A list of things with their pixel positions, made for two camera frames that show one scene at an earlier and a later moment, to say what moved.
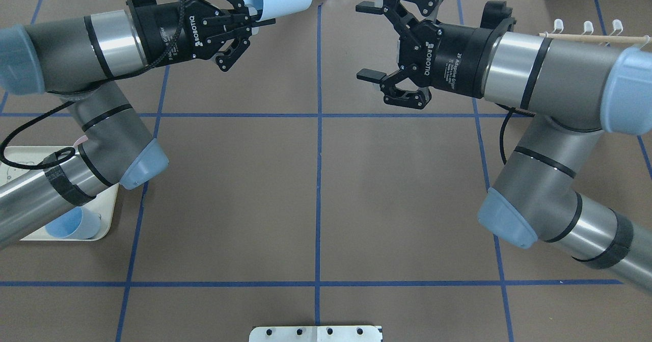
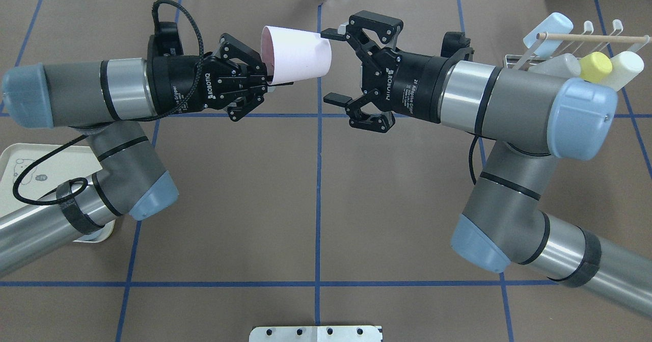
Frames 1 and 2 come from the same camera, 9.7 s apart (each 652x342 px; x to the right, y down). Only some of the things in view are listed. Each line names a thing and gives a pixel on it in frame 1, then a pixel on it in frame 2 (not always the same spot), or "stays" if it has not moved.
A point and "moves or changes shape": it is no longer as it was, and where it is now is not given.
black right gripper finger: x=366 y=74 → x=337 y=99
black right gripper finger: x=369 y=7 → x=338 y=34
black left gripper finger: x=255 y=24 → x=269 y=78
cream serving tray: x=18 y=161 stays
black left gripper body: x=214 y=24 → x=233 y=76
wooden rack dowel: x=599 y=38 stays
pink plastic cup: x=80 y=140 moves or changes shape
